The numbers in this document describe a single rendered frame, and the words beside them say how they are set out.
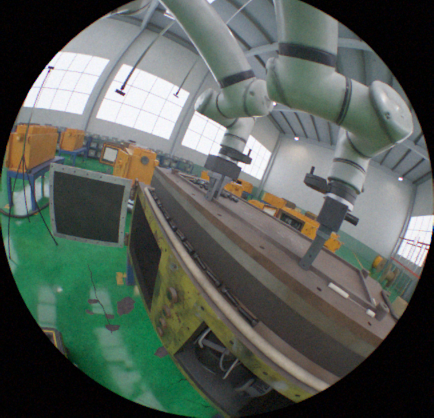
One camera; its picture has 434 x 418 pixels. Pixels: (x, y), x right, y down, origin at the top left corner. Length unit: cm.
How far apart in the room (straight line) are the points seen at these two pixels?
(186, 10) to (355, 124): 36
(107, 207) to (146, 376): 137
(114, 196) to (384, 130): 114
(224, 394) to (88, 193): 129
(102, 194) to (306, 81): 107
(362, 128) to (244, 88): 22
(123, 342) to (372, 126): 169
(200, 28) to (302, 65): 21
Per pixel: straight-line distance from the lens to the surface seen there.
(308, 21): 23
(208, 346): 61
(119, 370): 149
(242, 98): 32
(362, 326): 33
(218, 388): 77
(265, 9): 822
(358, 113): 23
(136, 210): 99
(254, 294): 33
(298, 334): 34
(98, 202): 107
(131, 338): 154
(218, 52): 33
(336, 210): 27
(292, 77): 22
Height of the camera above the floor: 148
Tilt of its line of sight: 12 degrees down
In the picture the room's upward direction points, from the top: 22 degrees clockwise
